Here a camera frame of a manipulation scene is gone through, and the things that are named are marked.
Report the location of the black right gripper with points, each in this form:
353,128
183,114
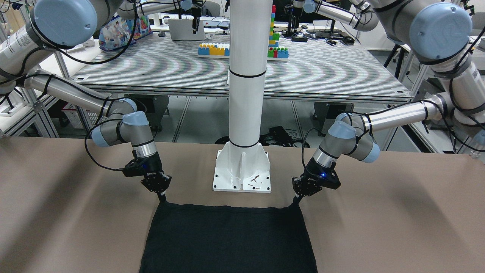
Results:
153,166

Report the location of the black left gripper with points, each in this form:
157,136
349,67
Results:
312,173

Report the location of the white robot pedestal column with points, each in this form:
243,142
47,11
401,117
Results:
243,165

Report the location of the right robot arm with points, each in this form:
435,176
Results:
58,25

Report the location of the black printed t-shirt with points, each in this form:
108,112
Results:
191,238

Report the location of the colourful building blocks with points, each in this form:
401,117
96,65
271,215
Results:
251,34

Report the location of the grey striped work table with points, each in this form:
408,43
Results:
314,71

